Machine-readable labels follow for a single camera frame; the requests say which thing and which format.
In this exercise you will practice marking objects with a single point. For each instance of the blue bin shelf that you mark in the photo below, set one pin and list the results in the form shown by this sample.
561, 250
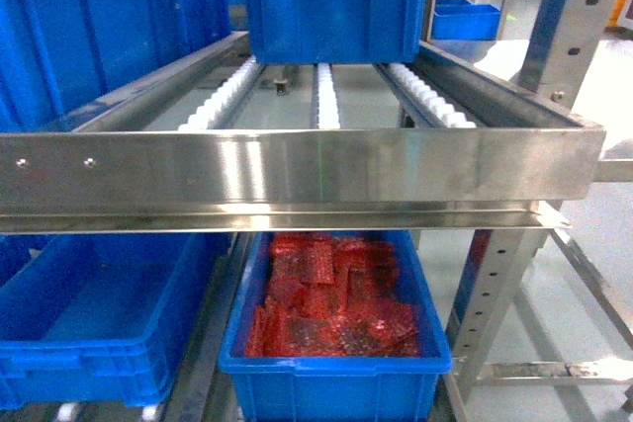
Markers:
58, 55
334, 31

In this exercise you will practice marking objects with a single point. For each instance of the red bubble wrap bags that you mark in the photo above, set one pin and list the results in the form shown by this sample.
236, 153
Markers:
332, 296

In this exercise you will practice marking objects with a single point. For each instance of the empty blue bin left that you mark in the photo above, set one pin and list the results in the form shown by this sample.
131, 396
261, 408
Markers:
99, 317

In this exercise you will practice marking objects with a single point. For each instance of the blue bin on far rack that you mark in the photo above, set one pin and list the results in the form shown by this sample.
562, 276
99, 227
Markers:
464, 21

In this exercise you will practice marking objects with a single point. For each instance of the blue bin with red bags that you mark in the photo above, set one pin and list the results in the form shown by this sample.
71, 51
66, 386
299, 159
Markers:
336, 388

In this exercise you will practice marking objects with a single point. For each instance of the blue bin upper shelf left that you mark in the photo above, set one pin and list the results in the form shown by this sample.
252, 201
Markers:
58, 55

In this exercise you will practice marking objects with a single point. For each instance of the steel flow rack shelf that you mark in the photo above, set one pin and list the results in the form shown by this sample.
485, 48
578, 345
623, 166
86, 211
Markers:
101, 169

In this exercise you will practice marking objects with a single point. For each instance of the blue bin upper shelf centre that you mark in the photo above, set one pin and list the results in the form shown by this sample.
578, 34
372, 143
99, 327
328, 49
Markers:
334, 31

